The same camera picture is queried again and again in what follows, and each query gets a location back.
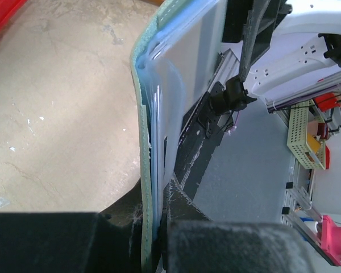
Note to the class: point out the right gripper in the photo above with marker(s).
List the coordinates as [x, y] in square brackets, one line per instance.
[252, 22]

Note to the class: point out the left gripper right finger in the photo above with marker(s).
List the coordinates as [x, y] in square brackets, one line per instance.
[194, 243]

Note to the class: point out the perforated cream crate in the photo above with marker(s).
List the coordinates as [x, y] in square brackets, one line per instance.
[309, 150]

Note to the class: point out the red bin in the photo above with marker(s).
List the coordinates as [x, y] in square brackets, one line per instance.
[8, 8]

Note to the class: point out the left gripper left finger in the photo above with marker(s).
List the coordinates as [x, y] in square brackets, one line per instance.
[107, 241]

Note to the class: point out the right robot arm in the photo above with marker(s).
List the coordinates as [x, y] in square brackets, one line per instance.
[323, 50]

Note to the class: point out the green card holder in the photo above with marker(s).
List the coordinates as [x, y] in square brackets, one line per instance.
[172, 63]

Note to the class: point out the pink tool in background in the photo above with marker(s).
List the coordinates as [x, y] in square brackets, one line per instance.
[331, 240]

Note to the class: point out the red crate in background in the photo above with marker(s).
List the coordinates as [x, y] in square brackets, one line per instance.
[326, 102]

